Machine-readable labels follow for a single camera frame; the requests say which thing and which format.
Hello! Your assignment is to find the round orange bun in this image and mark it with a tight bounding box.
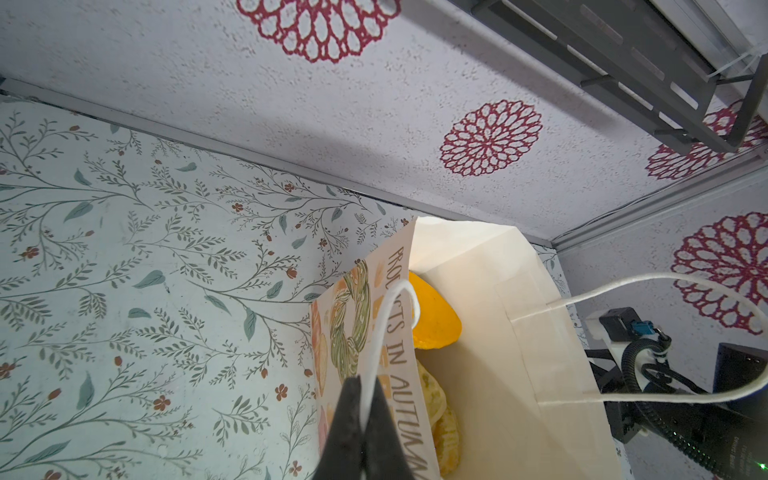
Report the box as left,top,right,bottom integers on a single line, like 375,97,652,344
432,407,461,477

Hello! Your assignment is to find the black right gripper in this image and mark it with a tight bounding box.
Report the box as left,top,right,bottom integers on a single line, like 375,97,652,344
585,349,654,444

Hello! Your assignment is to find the small bread roll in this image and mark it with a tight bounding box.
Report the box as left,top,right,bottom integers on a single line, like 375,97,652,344
417,362,448,428

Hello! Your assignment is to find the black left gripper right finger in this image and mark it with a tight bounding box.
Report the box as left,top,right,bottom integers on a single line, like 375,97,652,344
363,380,415,480

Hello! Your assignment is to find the grey metal wall shelf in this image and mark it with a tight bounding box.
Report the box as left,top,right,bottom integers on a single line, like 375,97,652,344
455,0,767,155

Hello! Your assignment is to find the black corrugated right cable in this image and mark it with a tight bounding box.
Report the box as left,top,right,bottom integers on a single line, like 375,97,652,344
620,338,736,480

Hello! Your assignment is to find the striped bread roll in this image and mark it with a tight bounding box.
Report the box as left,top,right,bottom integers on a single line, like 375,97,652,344
409,272,462,350

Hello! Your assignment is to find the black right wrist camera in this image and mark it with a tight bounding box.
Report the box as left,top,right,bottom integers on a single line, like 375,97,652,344
584,307,671,393

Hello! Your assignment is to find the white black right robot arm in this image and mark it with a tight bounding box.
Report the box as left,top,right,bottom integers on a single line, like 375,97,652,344
417,344,767,479

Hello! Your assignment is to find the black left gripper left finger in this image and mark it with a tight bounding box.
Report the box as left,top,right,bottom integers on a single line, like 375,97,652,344
313,377,363,480

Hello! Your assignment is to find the cream paper bread bag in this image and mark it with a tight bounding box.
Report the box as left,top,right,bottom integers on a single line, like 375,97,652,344
310,217,616,479

